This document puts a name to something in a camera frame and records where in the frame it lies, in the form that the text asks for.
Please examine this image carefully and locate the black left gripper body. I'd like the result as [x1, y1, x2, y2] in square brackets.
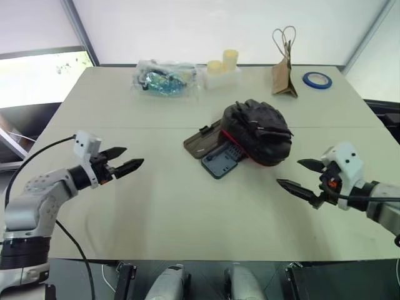
[90, 154, 119, 186]

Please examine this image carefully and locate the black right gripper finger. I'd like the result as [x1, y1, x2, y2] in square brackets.
[297, 158, 328, 173]
[276, 178, 326, 209]

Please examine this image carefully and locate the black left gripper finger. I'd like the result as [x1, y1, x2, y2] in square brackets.
[111, 158, 145, 180]
[99, 146, 128, 160]

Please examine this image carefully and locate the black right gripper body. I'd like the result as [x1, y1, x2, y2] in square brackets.
[317, 162, 344, 208]

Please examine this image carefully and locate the grey tool case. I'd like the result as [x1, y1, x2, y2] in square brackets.
[182, 118, 251, 180]

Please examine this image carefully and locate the blue tape roll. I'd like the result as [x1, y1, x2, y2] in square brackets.
[301, 71, 333, 91]

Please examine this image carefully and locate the clear plastic bag with items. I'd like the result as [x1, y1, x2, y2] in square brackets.
[130, 58, 201, 99]

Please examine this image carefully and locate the dark equipment beside table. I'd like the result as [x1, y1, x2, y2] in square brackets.
[362, 98, 400, 139]

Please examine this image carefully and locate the silver robot leg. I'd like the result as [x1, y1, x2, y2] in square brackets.
[223, 263, 267, 300]
[144, 264, 192, 300]

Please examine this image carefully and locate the white translucent plastic container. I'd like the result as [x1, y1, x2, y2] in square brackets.
[202, 66, 243, 92]

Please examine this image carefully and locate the short pale yellow candle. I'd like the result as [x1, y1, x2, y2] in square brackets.
[206, 59, 223, 76]

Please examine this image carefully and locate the tall pale yellow candle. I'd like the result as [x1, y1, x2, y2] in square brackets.
[222, 48, 239, 73]

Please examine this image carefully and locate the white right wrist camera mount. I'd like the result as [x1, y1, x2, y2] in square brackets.
[321, 141, 365, 211]

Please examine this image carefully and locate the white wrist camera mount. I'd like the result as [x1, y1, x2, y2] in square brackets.
[73, 131, 104, 189]
[321, 141, 365, 211]

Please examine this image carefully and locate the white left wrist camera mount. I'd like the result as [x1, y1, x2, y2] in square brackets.
[73, 131, 104, 189]

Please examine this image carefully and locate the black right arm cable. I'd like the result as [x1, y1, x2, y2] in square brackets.
[329, 189, 400, 248]

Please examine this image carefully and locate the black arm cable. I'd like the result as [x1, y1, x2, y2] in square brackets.
[329, 189, 400, 248]
[4, 134, 96, 300]

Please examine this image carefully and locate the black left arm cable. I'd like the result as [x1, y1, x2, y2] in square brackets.
[4, 134, 96, 300]

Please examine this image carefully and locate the dark cabinet with metal frame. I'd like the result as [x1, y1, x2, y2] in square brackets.
[0, 101, 63, 172]

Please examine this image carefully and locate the brown paper bag with handles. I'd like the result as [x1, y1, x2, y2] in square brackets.
[271, 26, 299, 98]

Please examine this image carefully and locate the black metal frame panel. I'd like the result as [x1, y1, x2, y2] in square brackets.
[284, 258, 400, 300]

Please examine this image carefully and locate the thin white cable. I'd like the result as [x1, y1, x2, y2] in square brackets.
[101, 264, 116, 292]

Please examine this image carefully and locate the black metal bracket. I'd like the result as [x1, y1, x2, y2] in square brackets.
[114, 262, 139, 300]

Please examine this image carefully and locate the grey slanted frame strut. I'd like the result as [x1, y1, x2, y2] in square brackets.
[59, 0, 101, 67]
[342, 0, 400, 75]

